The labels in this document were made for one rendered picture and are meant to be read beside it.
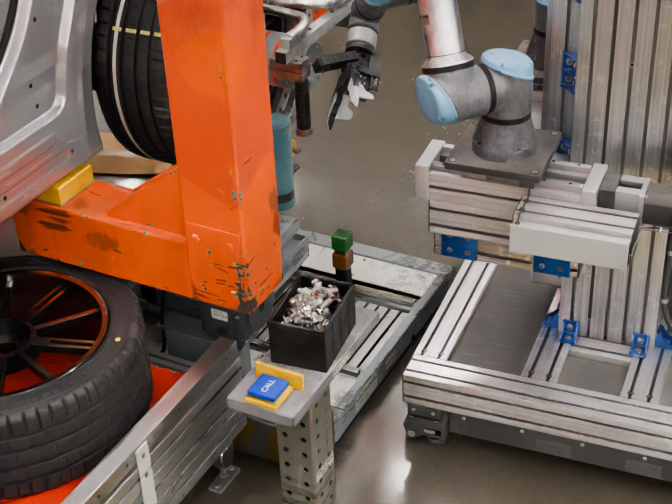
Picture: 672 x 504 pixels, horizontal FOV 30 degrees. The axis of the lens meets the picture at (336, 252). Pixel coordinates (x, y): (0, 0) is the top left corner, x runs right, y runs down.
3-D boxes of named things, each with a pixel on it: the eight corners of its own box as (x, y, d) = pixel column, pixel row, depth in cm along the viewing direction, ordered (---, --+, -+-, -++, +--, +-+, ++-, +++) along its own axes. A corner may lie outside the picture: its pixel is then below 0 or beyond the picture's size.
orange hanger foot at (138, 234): (59, 219, 329) (37, 100, 310) (229, 264, 308) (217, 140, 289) (18, 251, 316) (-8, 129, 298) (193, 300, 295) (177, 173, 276)
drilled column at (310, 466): (301, 484, 316) (291, 352, 293) (336, 496, 312) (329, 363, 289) (282, 510, 309) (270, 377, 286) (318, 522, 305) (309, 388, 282)
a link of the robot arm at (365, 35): (355, 22, 305) (341, 37, 312) (352, 38, 304) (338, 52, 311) (382, 33, 308) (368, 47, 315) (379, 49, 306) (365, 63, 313)
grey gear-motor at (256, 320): (158, 322, 363) (143, 219, 344) (284, 359, 347) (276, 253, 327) (121, 357, 350) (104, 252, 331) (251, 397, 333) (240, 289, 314)
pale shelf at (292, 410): (317, 304, 309) (317, 294, 308) (379, 321, 302) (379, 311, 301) (226, 408, 278) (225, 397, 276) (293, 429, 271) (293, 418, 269)
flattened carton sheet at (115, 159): (60, 132, 483) (59, 125, 481) (199, 138, 475) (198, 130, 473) (32, 171, 458) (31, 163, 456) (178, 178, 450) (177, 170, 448)
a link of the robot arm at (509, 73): (542, 113, 282) (545, 57, 275) (490, 126, 278) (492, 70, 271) (515, 92, 292) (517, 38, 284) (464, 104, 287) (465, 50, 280)
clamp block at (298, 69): (279, 69, 312) (278, 49, 309) (311, 75, 308) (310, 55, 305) (269, 77, 308) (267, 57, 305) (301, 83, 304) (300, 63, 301)
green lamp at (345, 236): (338, 241, 296) (338, 227, 294) (353, 245, 294) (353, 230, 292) (330, 250, 293) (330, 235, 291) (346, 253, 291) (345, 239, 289)
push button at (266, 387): (263, 380, 279) (262, 372, 278) (290, 388, 277) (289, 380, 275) (247, 398, 274) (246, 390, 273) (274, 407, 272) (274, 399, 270)
